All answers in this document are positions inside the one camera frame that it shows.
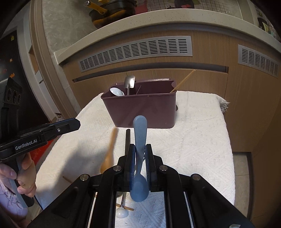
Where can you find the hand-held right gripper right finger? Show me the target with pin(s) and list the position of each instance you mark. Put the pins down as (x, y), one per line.
(151, 173)

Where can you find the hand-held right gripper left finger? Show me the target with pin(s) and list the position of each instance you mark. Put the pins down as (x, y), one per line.
(127, 173)

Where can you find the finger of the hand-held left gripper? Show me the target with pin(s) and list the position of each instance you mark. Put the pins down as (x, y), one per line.
(63, 127)

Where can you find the wooden spoon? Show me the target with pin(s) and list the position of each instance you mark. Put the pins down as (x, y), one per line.
(107, 157)

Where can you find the blue-grey plastic spoon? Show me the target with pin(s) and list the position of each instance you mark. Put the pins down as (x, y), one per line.
(140, 131)

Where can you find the white ceramic spoon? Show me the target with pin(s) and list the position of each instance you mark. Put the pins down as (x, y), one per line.
(116, 91)

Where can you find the brown plastic utensil holder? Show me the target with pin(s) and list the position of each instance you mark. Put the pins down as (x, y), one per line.
(142, 107)

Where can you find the metal shovel-shaped spoon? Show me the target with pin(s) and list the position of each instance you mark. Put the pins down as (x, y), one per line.
(130, 81)

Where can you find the wooden chopstick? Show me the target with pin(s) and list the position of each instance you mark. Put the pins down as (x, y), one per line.
(184, 79)
(129, 208)

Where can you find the person's left forearm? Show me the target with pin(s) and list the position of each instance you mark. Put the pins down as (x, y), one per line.
(8, 201)

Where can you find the person's left hand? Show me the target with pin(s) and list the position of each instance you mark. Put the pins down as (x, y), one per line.
(28, 175)

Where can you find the red floor mat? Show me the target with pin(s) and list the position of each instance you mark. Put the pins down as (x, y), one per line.
(51, 148)

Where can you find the black chopstick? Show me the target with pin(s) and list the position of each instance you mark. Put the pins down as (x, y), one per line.
(127, 142)

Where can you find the white round-headed metal spoon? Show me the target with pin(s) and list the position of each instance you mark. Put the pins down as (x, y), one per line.
(121, 212)

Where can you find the white textured towel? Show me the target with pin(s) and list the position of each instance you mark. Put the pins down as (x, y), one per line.
(186, 142)

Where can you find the long grey vent grille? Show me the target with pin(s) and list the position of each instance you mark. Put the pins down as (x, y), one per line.
(136, 54)

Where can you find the wooden kitchen cabinet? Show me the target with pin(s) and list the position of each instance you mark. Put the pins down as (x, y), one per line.
(208, 83)

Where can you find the beige kitchen countertop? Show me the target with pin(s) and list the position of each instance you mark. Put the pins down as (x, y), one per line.
(175, 19)

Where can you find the short grey vent grille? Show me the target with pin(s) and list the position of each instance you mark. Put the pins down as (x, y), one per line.
(259, 60)

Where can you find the dark sauce bottle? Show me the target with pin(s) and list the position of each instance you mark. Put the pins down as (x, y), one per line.
(263, 25)

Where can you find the wooden door frame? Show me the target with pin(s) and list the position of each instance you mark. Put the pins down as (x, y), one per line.
(41, 43)

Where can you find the cartoon figure wall sticker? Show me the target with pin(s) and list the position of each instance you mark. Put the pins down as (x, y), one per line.
(184, 4)

